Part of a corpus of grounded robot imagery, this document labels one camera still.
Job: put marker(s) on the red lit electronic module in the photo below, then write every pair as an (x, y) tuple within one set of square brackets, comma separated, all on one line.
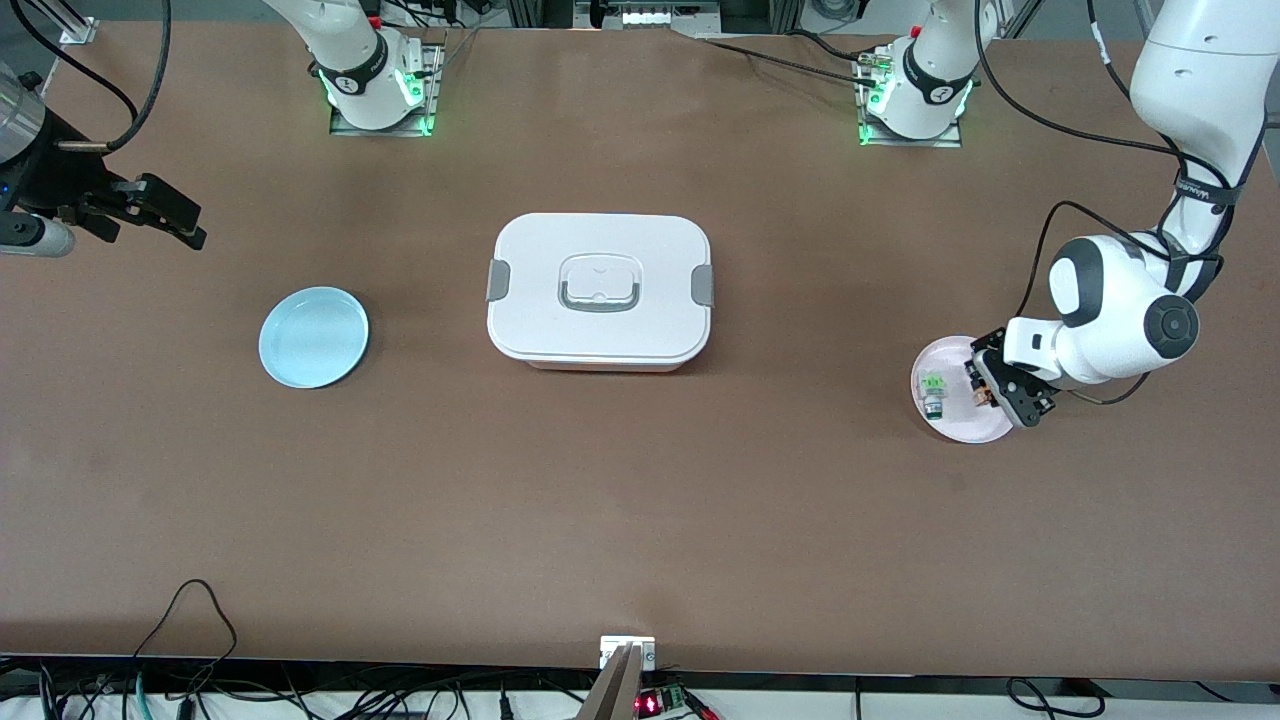
[(655, 704)]

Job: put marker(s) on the white lidded lunch box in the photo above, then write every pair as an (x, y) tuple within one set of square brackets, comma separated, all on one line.
[(600, 330)]

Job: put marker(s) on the pink round plate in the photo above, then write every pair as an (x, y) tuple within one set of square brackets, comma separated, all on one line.
[(950, 420)]

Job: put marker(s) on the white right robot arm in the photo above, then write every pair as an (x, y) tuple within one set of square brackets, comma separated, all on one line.
[(350, 40)]

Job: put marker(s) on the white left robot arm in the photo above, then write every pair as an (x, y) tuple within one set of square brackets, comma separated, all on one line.
[(1200, 60)]

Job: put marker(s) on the light blue round plate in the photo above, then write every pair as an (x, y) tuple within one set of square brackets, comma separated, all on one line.
[(313, 338)]

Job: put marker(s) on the white table edge bracket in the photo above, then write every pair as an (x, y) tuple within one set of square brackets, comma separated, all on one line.
[(612, 645)]

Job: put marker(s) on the grey metal wedge bar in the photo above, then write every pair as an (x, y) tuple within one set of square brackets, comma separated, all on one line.
[(615, 690)]

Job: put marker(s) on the orange and black switch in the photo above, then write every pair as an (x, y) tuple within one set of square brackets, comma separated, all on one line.
[(983, 397)]

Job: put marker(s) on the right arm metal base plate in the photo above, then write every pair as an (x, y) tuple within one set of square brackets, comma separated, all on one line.
[(437, 90)]

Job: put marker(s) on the black metal equipment frame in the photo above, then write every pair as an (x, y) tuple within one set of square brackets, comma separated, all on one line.
[(640, 16)]

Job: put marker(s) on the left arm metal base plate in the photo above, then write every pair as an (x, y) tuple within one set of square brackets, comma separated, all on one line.
[(910, 143)]

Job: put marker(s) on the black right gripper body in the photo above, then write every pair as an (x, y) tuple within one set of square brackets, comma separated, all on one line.
[(52, 183)]

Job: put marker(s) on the green and white switch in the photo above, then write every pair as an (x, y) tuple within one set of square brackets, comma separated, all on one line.
[(934, 392)]

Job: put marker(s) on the aluminium frame profile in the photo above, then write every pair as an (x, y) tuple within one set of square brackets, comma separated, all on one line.
[(78, 30)]

